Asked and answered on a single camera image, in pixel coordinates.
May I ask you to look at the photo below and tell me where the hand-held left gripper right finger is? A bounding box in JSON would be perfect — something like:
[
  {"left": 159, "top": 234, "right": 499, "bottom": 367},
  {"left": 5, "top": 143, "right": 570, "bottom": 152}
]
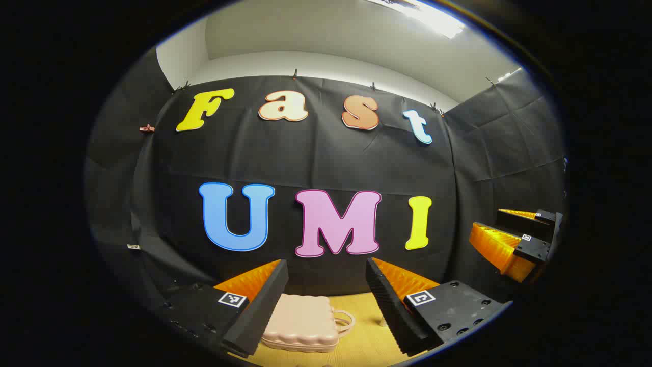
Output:
[{"left": 365, "top": 257, "right": 512, "bottom": 356}]

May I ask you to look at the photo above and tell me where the black backdrop cloth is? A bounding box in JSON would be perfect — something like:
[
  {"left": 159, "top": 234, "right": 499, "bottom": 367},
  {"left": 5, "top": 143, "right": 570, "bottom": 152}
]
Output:
[{"left": 84, "top": 48, "right": 568, "bottom": 327}]

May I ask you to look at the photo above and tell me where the pink suitcase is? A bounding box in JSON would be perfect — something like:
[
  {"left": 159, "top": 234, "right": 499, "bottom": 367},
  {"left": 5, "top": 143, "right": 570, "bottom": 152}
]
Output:
[{"left": 261, "top": 293, "right": 356, "bottom": 353}]

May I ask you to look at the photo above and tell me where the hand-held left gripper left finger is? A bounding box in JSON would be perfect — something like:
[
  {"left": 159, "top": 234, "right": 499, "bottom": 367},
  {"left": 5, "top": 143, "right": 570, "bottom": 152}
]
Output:
[{"left": 153, "top": 259, "right": 289, "bottom": 358}]

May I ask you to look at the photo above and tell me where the ceiling light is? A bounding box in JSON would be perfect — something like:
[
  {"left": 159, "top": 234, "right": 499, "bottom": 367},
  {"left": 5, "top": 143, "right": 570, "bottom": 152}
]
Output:
[{"left": 367, "top": 0, "right": 467, "bottom": 39}]

